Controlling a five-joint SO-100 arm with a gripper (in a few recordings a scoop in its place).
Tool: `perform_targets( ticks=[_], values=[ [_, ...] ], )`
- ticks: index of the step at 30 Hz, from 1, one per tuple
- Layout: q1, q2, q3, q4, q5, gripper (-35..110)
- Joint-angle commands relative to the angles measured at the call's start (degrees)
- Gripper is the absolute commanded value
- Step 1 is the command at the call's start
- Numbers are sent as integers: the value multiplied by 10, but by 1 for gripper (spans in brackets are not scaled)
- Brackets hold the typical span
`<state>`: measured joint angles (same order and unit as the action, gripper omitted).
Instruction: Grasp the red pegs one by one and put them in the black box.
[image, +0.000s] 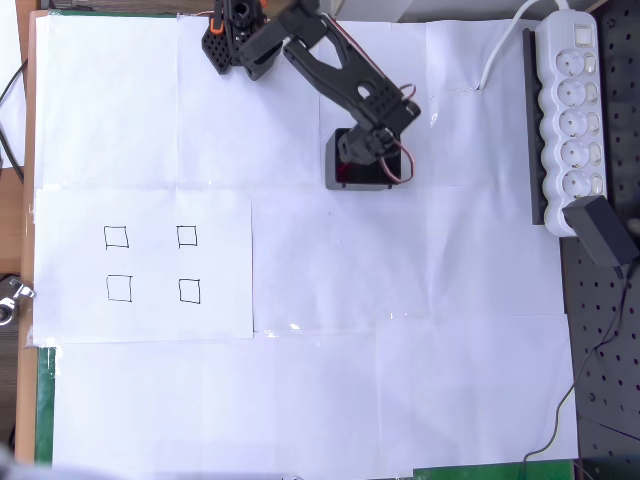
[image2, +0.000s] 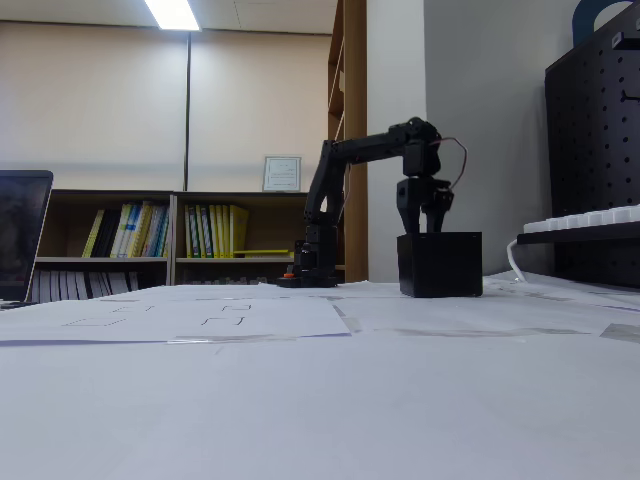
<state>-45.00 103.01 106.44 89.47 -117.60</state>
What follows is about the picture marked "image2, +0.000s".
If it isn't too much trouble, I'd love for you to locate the black box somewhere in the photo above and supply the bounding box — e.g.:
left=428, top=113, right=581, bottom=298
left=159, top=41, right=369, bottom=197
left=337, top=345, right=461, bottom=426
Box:
left=396, top=231, right=484, bottom=299

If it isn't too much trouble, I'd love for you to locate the clear tape strip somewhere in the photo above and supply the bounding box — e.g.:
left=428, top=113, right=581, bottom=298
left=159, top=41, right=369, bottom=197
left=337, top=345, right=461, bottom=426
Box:
left=329, top=302, right=364, bottom=334
left=598, top=322, right=640, bottom=345
left=166, top=332, right=299, bottom=347
left=373, top=326, right=592, bottom=338

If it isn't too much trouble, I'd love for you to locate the framed white certificate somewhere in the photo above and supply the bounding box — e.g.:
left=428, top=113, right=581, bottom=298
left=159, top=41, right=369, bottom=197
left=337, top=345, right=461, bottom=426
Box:
left=262, top=155, right=304, bottom=193

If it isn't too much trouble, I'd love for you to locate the tall wooden bookshelf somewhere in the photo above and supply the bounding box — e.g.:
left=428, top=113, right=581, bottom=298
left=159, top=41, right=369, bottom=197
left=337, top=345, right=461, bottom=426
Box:
left=327, top=0, right=369, bottom=284

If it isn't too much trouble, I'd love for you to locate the black pegboard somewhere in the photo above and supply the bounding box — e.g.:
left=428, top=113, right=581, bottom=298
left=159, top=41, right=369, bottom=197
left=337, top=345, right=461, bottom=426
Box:
left=544, top=3, right=640, bottom=290

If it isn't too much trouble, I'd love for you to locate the wide yellow binder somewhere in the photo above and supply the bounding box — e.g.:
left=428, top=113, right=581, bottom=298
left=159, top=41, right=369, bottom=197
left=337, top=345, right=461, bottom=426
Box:
left=229, top=203, right=250, bottom=259

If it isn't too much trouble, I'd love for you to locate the blue rounded object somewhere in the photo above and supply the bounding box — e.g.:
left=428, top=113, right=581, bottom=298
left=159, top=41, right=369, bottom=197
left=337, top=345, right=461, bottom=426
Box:
left=571, top=0, right=636, bottom=49

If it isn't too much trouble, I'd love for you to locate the paper sheet with drawn squares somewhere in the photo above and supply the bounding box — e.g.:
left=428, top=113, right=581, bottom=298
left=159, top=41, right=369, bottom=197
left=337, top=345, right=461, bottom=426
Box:
left=0, top=285, right=353, bottom=347

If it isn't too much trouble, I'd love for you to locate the ceiling light panel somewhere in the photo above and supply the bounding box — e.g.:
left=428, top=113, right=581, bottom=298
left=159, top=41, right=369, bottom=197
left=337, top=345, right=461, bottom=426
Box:
left=144, top=0, right=203, bottom=33

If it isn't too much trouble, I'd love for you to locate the yellow leaning book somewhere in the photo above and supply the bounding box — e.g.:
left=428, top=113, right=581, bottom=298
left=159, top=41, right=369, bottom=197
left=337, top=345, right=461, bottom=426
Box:
left=81, top=208, right=107, bottom=259

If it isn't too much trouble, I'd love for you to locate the laptop screen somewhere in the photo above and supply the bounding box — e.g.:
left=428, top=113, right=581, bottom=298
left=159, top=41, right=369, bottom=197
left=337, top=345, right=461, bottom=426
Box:
left=0, top=169, right=54, bottom=307

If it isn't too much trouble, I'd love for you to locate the red servo wire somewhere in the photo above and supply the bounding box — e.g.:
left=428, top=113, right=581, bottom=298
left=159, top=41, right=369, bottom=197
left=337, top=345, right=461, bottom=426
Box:
left=438, top=135, right=470, bottom=191

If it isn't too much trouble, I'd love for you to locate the white power cable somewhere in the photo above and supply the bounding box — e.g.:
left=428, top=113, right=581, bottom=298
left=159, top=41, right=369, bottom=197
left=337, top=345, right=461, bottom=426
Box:
left=505, top=236, right=532, bottom=284

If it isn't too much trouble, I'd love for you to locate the black rail beside power strip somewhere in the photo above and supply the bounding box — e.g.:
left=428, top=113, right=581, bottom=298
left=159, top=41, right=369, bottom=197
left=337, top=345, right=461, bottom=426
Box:
left=516, top=221, right=640, bottom=247

